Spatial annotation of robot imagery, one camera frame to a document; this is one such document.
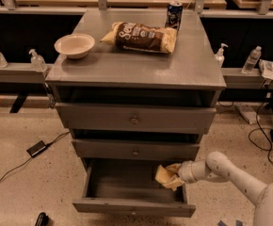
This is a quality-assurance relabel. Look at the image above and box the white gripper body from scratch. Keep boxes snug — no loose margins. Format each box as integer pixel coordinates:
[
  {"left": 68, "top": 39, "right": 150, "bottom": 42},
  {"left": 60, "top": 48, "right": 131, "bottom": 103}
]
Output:
[{"left": 178, "top": 160, "right": 210, "bottom": 184}]

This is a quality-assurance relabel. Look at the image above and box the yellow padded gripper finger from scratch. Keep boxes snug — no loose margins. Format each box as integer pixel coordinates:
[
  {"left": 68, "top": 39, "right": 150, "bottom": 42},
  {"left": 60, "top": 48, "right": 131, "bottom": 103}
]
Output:
[
  {"left": 166, "top": 163, "right": 181, "bottom": 173},
  {"left": 166, "top": 177, "right": 185, "bottom": 191}
]

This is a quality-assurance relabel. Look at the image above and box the yellow sponge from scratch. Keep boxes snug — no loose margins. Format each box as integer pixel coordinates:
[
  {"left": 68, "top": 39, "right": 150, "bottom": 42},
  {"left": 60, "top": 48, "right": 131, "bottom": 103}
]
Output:
[{"left": 155, "top": 165, "right": 182, "bottom": 188}]

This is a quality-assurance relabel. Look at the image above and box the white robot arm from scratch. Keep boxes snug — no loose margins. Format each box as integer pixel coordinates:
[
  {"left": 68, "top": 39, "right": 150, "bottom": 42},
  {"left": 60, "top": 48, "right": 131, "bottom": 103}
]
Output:
[{"left": 165, "top": 152, "right": 273, "bottom": 226}]

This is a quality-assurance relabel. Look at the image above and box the bottom grey drawer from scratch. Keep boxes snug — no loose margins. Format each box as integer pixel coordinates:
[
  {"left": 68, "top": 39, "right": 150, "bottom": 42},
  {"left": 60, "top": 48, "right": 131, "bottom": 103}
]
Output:
[{"left": 72, "top": 159, "right": 196, "bottom": 218}]

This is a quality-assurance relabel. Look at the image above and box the grey drawer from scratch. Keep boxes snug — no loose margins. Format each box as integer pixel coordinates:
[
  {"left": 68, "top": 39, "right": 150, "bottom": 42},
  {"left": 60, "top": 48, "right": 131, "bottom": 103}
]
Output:
[
  {"left": 72, "top": 159, "right": 196, "bottom": 218},
  {"left": 56, "top": 103, "right": 216, "bottom": 135},
  {"left": 72, "top": 139, "right": 200, "bottom": 161}
]

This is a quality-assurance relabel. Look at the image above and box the middle grey drawer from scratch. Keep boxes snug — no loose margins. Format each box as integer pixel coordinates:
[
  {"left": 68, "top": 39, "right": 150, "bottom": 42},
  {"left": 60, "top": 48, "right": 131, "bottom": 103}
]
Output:
[{"left": 72, "top": 139, "right": 200, "bottom": 161}]

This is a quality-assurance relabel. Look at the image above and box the top grey drawer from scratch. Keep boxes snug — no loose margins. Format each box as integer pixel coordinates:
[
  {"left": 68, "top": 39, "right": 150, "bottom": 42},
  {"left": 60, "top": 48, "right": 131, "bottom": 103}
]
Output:
[{"left": 56, "top": 103, "right": 216, "bottom": 135}]

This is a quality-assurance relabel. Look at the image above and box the right sanitizer bottle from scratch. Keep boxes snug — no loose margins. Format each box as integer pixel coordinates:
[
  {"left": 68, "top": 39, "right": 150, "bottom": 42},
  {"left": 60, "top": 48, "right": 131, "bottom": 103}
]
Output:
[{"left": 215, "top": 43, "right": 228, "bottom": 67}]

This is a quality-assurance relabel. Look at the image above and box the crumpled white packet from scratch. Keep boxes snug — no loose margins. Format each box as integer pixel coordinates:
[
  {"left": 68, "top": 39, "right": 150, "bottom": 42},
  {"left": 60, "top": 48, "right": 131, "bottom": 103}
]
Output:
[{"left": 259, "top": 59, "right": 273, "bottom": 81}]

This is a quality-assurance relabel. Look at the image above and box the clear water bottle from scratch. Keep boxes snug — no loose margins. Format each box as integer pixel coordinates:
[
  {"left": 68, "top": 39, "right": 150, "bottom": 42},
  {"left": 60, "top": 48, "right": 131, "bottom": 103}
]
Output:
[{"left": 242, "top": 46, "right": 262, "bottom": 73}]

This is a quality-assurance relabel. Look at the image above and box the brown chip bag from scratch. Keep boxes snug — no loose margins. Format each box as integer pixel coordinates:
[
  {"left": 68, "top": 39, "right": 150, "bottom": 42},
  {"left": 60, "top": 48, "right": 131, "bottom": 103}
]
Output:
[{"left": 101, "top": 22, "right": 177, "bottom": 54}]

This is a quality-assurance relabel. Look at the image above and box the black power adapter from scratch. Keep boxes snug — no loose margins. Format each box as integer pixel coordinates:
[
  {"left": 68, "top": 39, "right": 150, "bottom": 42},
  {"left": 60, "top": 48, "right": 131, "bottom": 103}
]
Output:
[{"left": 26, "top": 140, "right": 46, "bottom": 158}]

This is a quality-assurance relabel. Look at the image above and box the black object on floor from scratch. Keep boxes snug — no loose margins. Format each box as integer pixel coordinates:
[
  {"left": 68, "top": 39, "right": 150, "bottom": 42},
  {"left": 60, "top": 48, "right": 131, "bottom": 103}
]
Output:
[{"left": 35, "top": 212, "right": 49, "bottom": 226}]

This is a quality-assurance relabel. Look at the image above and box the white bowl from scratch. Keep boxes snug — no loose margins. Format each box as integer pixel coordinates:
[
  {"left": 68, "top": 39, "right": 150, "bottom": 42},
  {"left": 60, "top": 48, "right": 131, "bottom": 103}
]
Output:
[{"left": 55, "top": 34, "right": 95, "bottom": 59}]

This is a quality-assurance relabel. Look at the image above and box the blue soda can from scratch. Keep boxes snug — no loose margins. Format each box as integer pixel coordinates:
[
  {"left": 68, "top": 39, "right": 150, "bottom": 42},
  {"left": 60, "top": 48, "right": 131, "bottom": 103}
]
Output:
[{"left": 166, "top": 1, "right": 183, "bottom": 30}]

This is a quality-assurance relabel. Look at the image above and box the black floor cable loop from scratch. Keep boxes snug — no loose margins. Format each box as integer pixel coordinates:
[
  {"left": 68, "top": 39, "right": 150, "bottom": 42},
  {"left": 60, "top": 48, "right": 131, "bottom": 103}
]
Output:
[{"left": 248, "top": 97, "right": 273, "bottom": 167}]

